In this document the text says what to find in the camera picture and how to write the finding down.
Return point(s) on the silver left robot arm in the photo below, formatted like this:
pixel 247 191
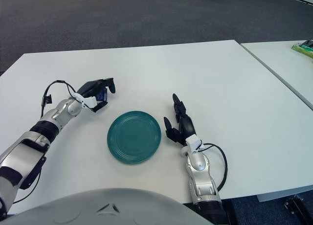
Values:
pixel 36 141

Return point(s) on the blue gum box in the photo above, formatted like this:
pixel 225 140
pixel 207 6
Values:
pixel 102 95

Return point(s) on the grey robot torso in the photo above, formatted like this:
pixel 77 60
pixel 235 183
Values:
pixel 105 208

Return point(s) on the black table leg foot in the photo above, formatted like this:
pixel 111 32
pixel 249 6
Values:
pixel 299 209

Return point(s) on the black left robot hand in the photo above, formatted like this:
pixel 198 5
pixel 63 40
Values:
pixel 91 88

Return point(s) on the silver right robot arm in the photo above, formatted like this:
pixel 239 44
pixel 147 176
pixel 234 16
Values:
pixel 203 176

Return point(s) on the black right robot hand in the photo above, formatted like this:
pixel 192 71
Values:
pixel 187 127

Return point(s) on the green packaged item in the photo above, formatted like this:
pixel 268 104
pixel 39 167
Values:
pixel 304 49

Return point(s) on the white table frame bracket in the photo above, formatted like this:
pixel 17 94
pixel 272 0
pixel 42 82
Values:
pixel 274 194

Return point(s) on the green round plate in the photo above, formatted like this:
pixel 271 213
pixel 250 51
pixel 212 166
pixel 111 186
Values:
pixel 134 137

